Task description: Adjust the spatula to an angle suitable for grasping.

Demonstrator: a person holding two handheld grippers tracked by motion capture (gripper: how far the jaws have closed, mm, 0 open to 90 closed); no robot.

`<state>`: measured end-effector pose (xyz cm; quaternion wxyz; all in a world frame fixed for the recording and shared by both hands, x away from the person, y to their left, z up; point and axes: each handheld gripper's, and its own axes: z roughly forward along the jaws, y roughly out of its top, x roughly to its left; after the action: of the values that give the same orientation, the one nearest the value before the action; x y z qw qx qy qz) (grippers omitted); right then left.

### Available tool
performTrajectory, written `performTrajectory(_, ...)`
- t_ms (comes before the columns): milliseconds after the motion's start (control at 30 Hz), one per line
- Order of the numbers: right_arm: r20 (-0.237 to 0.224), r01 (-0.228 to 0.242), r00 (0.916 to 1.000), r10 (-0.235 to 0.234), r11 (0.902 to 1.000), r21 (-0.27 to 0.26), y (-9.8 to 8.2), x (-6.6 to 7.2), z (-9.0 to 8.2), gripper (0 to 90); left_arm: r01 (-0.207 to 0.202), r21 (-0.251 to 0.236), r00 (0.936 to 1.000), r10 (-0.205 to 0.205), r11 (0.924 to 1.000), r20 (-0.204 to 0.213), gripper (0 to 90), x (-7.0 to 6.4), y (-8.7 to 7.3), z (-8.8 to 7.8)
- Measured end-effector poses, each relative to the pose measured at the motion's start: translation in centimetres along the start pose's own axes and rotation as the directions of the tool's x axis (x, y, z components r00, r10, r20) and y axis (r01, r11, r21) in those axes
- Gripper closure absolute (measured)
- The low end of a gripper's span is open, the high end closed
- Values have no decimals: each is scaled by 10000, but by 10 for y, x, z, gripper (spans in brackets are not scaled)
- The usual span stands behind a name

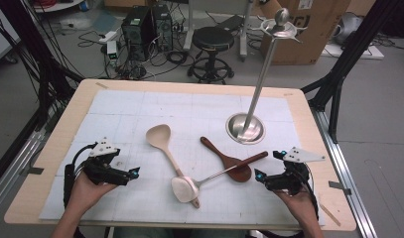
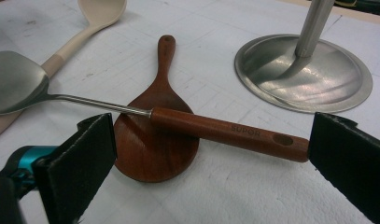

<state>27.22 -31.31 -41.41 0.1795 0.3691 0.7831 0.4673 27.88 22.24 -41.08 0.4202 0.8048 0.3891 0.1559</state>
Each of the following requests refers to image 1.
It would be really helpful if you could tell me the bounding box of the black tape piece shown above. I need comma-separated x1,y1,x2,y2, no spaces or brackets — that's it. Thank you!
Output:
21,166,45,177
328,179,352,196

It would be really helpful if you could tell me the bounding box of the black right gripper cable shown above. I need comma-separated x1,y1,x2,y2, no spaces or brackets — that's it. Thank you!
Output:
301,164,321,220

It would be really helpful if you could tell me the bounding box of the large cardboard box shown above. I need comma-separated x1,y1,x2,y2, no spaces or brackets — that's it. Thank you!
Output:
255,0,352,66

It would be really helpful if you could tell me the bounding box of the light wooden spoon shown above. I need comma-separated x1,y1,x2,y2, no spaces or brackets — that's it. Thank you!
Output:
145,124,202,209

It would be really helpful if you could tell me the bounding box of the white power strip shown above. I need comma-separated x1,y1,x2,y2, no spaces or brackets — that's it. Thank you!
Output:
98,30,120,45

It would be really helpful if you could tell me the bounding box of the white flat board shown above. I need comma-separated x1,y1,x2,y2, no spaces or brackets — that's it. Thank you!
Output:
321,43,386,61

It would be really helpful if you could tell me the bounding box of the metal utensil stand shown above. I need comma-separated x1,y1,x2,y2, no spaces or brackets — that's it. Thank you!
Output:
224,8,309,146

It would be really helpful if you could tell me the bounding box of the dark wooden rice spoon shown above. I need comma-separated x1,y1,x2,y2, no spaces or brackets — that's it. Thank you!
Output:
200,136,253,183

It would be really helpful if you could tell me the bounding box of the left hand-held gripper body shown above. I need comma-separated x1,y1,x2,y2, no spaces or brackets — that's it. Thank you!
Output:
82,138,132,186

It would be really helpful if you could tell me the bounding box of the black frame with cables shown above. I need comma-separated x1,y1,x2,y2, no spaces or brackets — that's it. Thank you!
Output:
0,0,85,191

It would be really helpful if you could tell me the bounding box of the white device with green display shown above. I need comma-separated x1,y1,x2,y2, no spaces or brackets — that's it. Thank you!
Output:
105,40,120,62

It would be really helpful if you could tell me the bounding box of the black flat case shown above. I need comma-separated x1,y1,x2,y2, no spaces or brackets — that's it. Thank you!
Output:
218,14,246,33

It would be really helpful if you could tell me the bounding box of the white grid mat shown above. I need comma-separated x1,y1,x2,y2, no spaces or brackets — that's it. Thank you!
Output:
39,89,327,227

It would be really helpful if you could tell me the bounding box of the thin wooden stick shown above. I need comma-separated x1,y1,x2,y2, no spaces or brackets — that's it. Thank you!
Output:
318,201,342,228

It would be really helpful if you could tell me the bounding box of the tangle of black floor cables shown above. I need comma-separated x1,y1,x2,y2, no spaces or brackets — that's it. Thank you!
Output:
77,29,192,81

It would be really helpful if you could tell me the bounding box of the black metal frame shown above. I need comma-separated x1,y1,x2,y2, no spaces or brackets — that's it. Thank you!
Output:
301,0,402,144

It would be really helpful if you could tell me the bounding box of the person's right hand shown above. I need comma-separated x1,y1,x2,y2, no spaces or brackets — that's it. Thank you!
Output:
274,189,320,226

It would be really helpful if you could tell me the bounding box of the black computer tower green sticker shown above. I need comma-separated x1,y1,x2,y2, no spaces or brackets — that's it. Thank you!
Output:
120,6,155,62

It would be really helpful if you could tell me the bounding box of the aluminium rail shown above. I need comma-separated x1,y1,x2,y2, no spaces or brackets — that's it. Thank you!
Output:
0,129,48,216
312,108,379,238

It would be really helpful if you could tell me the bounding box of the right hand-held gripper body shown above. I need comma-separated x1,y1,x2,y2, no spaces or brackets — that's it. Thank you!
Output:
264,147,327,196

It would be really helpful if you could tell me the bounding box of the person's left hand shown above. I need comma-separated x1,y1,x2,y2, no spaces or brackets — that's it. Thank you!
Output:
68,172,120,215

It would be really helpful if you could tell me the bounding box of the grey round appliance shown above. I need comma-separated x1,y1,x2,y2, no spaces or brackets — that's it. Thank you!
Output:
333,12,365,46

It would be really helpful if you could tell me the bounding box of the black round stool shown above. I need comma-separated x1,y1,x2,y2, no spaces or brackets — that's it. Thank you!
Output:
187,26,236,85

